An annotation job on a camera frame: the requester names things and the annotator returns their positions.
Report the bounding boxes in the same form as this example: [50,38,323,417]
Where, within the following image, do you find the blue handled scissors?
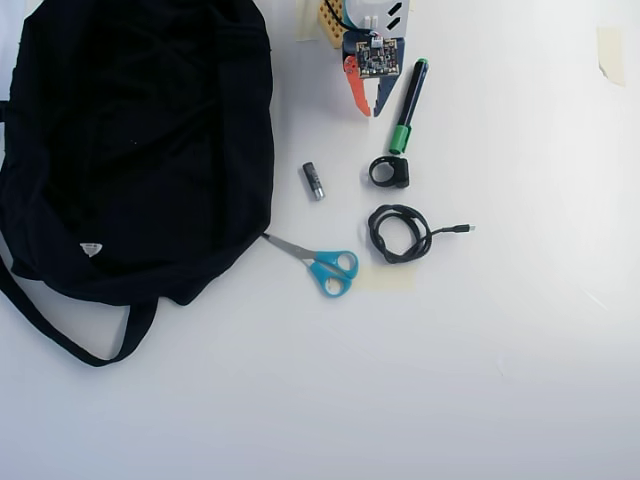
[262,233,360,300]

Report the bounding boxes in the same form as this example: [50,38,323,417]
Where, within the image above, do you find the black ring clip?
[368,155,413,190]

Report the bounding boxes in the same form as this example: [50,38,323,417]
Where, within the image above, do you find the wide beige tape strip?
[353,263,419,292]

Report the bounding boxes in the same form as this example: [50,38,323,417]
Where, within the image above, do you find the torn beige tape piece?
[596,25,627,88]

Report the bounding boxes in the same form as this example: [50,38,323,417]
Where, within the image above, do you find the narrow beige tape strip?
[294,0,322,43]

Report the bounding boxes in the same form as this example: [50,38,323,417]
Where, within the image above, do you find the black braided cable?
[367,203,477,266]

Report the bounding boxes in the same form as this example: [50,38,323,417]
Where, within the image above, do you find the camera circuit board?
[354,37,402,80]

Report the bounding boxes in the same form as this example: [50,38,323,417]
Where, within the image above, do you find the black marker green cap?
[387,58,431,156]

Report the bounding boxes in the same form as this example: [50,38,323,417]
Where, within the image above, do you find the black fabric bag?
[0,0,278,369]

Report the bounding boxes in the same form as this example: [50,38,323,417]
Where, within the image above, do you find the blue grey gripper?
[341,35,406,118]

